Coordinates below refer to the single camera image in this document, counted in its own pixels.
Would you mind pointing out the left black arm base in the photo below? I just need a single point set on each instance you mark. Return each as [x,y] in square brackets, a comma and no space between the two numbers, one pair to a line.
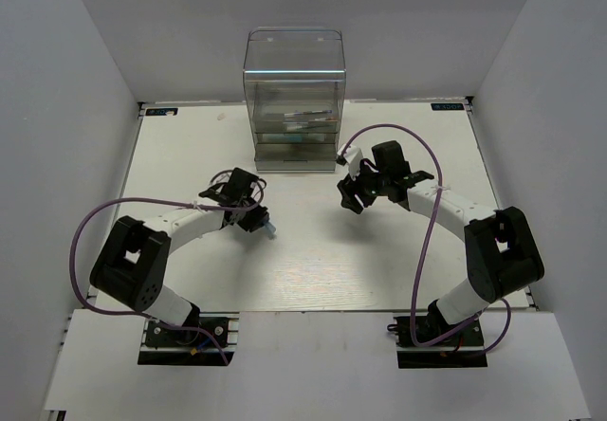
[164,347]

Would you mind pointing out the blue gel pen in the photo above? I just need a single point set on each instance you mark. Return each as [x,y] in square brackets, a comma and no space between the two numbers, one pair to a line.
[308,112]

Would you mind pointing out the light blue highlighter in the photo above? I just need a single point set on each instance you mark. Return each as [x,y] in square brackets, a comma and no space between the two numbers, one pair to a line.
[269,229]

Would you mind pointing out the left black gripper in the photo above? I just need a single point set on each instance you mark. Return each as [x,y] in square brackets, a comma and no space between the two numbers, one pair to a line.
[253,223]

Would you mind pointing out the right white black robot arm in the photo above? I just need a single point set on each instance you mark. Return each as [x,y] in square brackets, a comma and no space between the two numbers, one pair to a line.
[501,254]

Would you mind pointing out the left blue table label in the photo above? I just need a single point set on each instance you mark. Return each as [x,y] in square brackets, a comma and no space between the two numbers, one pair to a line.
[161,112]

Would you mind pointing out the red gel pen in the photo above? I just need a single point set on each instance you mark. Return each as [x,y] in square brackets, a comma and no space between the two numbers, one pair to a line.
[310,117]

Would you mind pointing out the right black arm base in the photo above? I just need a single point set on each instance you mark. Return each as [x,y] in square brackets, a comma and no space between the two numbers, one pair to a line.
[464,350]

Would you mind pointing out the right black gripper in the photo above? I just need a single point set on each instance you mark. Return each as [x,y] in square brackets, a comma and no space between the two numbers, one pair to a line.
[350,188]

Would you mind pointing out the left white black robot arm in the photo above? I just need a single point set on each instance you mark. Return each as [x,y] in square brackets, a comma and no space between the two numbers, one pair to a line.
[133,260]

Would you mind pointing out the blue table label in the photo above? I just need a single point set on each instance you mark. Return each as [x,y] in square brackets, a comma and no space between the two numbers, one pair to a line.
[161,112]
[447,106]

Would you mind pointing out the clear acrylic drawer organizer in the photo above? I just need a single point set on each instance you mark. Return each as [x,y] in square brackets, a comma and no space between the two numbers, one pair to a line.
[288,69]

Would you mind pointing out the right blue table label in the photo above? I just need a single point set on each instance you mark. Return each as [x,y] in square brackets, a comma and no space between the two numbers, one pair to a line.
[447,106]

